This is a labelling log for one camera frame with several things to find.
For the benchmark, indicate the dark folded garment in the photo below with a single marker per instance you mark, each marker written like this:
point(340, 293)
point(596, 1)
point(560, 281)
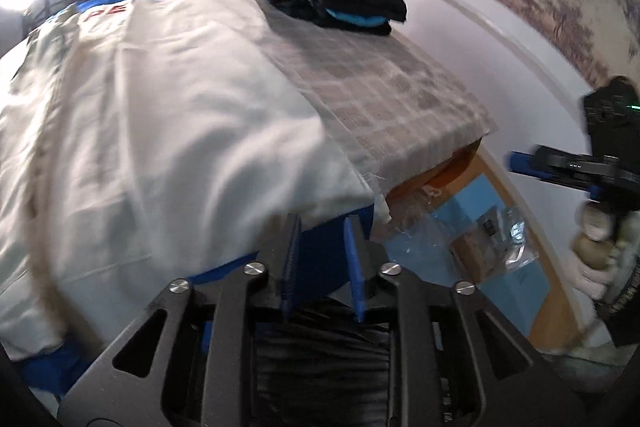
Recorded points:
point(300, 9)

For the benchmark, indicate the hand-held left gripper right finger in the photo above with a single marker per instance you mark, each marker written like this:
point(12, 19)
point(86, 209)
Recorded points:
point(355, 257)

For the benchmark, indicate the grey checked blanket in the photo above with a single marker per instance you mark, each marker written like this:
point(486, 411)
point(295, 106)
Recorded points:
point(380, 97)

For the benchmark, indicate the dark striped clothing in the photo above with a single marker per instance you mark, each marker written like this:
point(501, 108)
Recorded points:
point(325, 357)

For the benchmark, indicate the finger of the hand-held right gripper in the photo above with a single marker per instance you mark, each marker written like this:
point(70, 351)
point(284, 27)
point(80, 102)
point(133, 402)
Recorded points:
point(522, 162)
point(575, 183)

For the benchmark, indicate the wooden bed frame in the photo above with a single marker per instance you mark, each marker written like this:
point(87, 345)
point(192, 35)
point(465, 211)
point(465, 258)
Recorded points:
point(440, 174)

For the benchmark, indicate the clear plastic bag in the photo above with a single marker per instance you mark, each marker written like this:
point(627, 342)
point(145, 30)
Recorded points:
point(515, 237)

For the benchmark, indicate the brown cardboard box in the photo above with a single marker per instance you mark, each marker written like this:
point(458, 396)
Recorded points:
point(470, 257)

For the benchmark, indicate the white and blue jacket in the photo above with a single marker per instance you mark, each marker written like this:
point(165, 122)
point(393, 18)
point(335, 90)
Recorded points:
point(175, 107)

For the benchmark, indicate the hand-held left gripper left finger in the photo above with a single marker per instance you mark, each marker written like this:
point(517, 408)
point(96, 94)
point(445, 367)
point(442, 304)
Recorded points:
point(290, 252)

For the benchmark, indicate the clear plastic bags on floor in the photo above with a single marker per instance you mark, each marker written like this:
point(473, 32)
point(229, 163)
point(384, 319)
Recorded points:
point(440, 227)

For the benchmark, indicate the person's right hand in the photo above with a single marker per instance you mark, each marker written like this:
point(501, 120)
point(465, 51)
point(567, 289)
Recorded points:
point(590, 277)

